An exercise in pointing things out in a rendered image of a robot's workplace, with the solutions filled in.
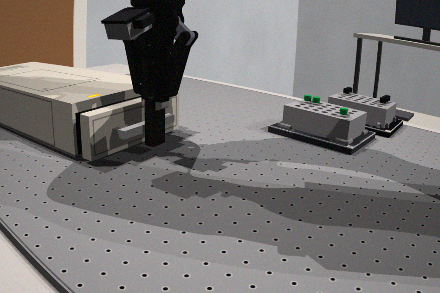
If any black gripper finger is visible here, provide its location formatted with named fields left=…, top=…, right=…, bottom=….
left=147, top=16, right=198, bottom=147
left=123, top=31, right=153, bottom=146

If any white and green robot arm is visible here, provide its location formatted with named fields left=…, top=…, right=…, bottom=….
left=101, top=6, right=155, bottom=40

